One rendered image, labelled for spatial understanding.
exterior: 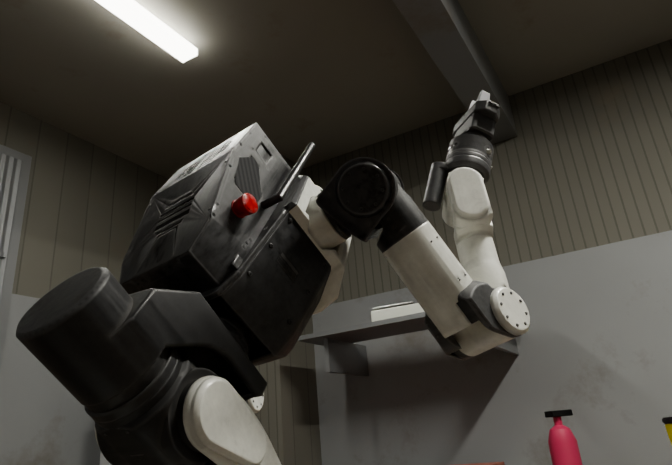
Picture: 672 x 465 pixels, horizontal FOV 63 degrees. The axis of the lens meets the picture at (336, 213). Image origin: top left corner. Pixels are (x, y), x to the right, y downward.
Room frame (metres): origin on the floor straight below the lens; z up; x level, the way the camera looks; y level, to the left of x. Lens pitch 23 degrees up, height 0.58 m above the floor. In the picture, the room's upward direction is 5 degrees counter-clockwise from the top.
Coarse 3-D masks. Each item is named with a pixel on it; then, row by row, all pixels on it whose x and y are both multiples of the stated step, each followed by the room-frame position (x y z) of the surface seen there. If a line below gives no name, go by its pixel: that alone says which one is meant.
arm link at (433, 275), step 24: (408, 240) 0.79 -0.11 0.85; (432, 240) 0.80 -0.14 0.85; (408, 264) 0.81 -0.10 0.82; (432, 264) 0.80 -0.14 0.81; (456, 264) 0.82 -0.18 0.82; (408, 288) 0.85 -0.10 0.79; (432, 288) 0.81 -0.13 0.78; (456, 288) 0.81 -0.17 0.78; (480, 288) 0.82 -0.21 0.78; (504, 288) 0.84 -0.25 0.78; (432, 312) 0.84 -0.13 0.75; (456, 312) 0.82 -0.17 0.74; (480, 312) 0.81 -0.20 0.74; (504, 312) 0.82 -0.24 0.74; (528, 312) 0.86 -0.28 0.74
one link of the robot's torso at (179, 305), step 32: (64, 288) 0.60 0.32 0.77; (96, 288) 0.56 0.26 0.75; (32, 320) 0.57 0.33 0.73; (64, 320) 0.55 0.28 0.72; (96, 320) 0.57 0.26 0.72; (128, 320) 0.59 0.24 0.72; (160, 320) 0.63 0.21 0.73; (192, 320) 0.67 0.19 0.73; (32, 352) 0.58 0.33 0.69; (64, 352) 0.57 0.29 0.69; (96, 352) 0.58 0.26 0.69; (128, 352) 0.60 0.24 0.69; (160, 352) 0.63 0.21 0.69; (192, 352) 0.78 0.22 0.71; (224, 352) 0.73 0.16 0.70; (64, 384) 0.61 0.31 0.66; (96, 384) 0.60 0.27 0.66; (128, 384) 0.62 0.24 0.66; (160, 384) 0.64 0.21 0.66; (256, 384) 0.78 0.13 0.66; (96, 416) 0.64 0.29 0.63
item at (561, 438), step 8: (552, 416) 3.22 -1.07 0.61; (560, 416) 3.25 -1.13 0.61; (560, 424) 3.25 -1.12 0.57; (552, 432) 3.24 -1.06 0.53; (560, 432) 3.21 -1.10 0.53; (568, 432) 3.21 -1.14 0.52; (552, 440) 3.23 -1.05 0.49; (560, 440) 3.20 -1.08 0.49; (568, 440) 3.20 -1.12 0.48; (576, 440) 3.23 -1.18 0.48; (552, 448) 3.24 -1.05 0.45; (560, 448) 3.20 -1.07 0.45; (568, 448) 3.19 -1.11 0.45; (576, 448) 3.21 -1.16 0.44; (552, 456) 3.26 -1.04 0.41; (560, 456) 3.21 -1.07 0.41; (568, 456) 3.19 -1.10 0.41; (576, 456) 3.20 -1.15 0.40; (560, 464) 3.22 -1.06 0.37; (568, 464) 3.20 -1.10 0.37; (576, 464) 3.20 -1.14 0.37
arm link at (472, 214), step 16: (448, 176) 0.90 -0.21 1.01; (464, 176) 0.90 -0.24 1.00; (480, 176) 0.90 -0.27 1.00; (448, 192) 0.91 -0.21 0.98; (464, 192) 0.89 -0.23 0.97; (480, 192) 0.89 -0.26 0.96; (464, 208) 0.89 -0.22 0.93; (480, 208) 0.88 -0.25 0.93; (464, 224) 0.89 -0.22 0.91; (480, 224) 0.89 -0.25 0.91
